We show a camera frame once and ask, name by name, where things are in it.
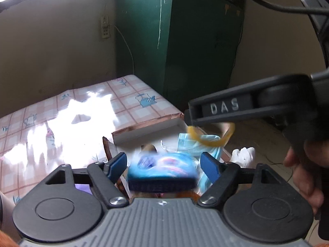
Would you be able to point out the purple plastic package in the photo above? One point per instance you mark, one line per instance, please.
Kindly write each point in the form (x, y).
(84, 188)

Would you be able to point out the shallow cardboard box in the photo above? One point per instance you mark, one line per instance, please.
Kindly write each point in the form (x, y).
(130, 139)

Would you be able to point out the pink checked teapot tablecloth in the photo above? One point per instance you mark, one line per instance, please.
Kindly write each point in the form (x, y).
(70, 128)

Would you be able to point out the person's right hand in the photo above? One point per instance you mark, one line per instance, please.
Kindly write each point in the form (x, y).
(305, 179)

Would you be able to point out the yellow tape roll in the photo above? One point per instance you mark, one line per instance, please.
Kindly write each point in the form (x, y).
(222, 132)

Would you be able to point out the white cup with black lid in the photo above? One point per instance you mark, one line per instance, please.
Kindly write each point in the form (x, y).
(7, 225)

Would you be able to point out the blue tissue pack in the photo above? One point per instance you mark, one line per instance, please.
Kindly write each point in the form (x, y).
(153, 172)

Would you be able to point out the blue face mask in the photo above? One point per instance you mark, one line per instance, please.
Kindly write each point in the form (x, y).
(193, 148)

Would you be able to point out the person's left hand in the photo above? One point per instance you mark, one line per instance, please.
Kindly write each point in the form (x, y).
(6, 241)

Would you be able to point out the green cabinet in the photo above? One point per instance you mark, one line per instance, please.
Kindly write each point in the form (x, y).
(183, 49)

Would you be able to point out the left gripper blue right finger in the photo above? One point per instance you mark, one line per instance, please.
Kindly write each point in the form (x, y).
(212, 168)

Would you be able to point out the white soft toy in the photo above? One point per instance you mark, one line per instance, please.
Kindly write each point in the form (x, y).
(244, 157)

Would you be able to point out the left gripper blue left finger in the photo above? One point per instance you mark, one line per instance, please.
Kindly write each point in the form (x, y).
(115, 167)

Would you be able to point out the white wall socket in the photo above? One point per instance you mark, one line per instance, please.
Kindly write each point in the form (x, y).
(105, 27)

